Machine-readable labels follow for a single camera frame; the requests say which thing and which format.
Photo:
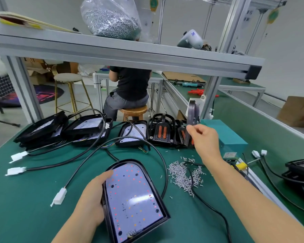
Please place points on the person's left hand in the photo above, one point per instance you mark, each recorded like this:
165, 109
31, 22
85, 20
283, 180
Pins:
94, 197

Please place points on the round brown wooden stool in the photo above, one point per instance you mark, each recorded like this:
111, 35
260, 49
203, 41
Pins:
134, 111

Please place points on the teal power supply box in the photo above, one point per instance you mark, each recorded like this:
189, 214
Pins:
230, 139

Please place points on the open brown cardboard carton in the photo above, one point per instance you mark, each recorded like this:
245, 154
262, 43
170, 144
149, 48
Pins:
38, 73

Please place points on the stack of unassembled lamp housings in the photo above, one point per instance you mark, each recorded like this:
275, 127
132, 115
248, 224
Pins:
66, 129

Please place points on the brown cardboard box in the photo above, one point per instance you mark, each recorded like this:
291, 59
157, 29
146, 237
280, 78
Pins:
296, 111

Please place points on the beige flat folder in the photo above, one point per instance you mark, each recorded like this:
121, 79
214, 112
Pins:
20, 20

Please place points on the green workbench white legs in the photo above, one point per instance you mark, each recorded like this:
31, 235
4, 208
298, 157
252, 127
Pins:
243, 86

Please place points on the small green workbench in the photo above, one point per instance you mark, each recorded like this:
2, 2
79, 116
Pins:
99, 76

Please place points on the black checked cloth table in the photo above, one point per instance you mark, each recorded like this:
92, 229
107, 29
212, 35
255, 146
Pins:
1, 89

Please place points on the red tool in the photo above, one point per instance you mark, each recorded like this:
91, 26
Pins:
197, 92

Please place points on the heap of small silver screws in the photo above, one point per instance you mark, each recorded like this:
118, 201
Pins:
185, 174

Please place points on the round beige stool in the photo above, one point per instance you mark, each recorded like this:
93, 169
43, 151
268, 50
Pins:
68, 78

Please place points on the yellow plug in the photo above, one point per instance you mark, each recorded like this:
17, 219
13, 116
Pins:
241, 166

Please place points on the colourful round rug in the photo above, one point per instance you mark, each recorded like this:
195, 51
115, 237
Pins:
45, 94

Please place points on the person's right forearm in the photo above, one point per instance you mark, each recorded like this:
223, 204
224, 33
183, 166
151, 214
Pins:
266, 205

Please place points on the clear bag of screws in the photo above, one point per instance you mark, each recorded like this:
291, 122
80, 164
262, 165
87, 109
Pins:
111, 17

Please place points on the person's left forearm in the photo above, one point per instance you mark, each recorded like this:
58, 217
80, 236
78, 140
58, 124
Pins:
76, 231

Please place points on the person's right hand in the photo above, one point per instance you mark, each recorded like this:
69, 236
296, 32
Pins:
207, 144

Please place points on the aluminium shelf frame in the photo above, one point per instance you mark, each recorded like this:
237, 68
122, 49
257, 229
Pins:
116, 50

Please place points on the white handheld device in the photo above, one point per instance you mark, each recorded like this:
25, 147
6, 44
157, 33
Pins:
191, 39

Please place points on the teal hand tool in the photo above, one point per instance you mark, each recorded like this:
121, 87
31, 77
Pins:
186, 84

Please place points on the black cover orange strips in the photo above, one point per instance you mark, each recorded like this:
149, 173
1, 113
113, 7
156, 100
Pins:
163, 131
184, 135

